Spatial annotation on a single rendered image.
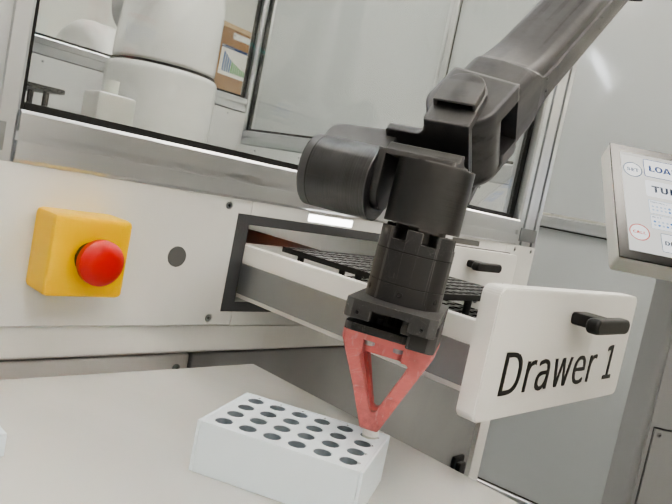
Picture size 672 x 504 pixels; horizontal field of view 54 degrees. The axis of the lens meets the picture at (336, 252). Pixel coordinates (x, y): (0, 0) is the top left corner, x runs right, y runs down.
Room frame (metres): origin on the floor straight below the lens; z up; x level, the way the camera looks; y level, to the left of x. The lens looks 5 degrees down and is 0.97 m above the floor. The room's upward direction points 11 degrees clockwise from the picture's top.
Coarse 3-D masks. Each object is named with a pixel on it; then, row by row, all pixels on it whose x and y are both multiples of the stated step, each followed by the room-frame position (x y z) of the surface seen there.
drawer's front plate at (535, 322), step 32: (512, 288) 0.51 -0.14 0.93; (544, 288) 0.57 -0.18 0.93; (480, 320) 0.51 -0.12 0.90; (512, 320) 0.52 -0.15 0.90; (544, 320) 0.56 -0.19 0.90; (480, 352) 0.51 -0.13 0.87; (544, 352) 0.57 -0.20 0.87; (576, 352) 0.62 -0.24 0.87; (608, 352) 0.68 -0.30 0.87; (480, 384) 0.50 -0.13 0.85; (512, 384) 0.54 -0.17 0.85; (576, 384) 0.63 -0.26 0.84; (608, 384) 0.69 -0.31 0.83; (480, 416) 0.51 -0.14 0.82
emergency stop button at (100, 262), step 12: (96, 240) 0.55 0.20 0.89; (84, 252) 0.54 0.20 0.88; (96, 252) 0.54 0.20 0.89; (108, 252) 0.55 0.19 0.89; (120, 252) 0.56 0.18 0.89; (84, 264) 0.54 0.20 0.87; (96, 264) 0.54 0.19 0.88; (108, 264) 0.55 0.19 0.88; (120, 264) 0.56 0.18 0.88; (84, 276) 0.54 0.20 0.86; (96, 276) 0.55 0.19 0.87; (108, 276) 0.55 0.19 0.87
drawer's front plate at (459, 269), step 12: (456, 252) 1.02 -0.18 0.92; (468, 252) 1.04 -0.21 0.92; (480, 252) 1.07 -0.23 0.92; (492, 252) 1.10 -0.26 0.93; (456, 264) 1.03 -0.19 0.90; (504, 264) 1.13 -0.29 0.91; (456, 276) 1.03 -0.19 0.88; (468, 276) 1.06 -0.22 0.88; (480, 276) 1.08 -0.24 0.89; (492, 276) 1.11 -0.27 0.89; (504, 276) 1.14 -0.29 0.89
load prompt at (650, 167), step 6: (648, 162) 1.44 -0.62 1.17; (654, 162) 1.44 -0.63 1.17; (660, 162) 1.44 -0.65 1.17; (648, 168) 1.43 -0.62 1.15; (654, 168) 1.43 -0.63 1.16; (660, 168) 1.43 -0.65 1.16; (666, 168) 1.43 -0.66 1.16; (648, 174) 1.42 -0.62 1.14; (654, 174) 1.42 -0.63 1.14; (660, 174) 1.42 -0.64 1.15; (666, 174) 1.42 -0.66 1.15
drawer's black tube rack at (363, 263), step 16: (304, 256) 0.74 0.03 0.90; (320, 256) 0.73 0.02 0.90; (336, 256) 0.77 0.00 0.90; (352, 256) 0.82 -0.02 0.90; (368, 256) 0.86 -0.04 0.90; (352, 272) 0.68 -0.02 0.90; (368, 272) 0.67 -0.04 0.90; (448, 288) 0.68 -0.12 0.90; (464, 288) 0.71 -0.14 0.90; (480, 288) 0.74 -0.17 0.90; (448, 304) 0.77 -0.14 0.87; (464, 304) 0.68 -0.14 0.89
